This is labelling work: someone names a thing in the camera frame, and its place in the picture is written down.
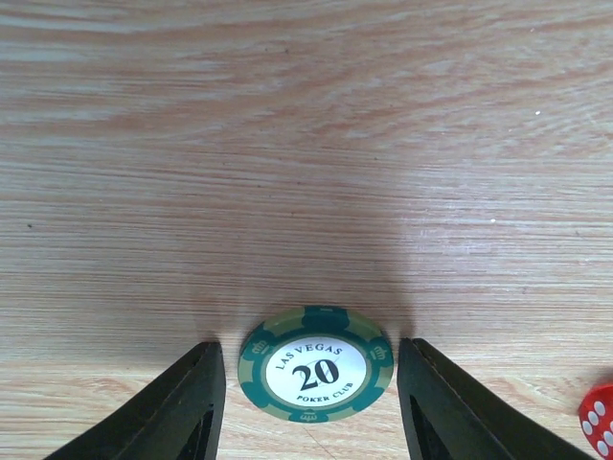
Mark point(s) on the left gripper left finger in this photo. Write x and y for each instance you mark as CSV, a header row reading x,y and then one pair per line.
x,y
176,416

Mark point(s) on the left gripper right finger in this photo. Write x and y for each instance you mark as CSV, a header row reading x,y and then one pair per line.
x,y
448,414

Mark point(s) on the green poker chip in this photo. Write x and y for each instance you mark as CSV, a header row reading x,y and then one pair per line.
x,y
315,364

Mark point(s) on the red die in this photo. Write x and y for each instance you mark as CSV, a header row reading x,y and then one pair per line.
x,y
595,417

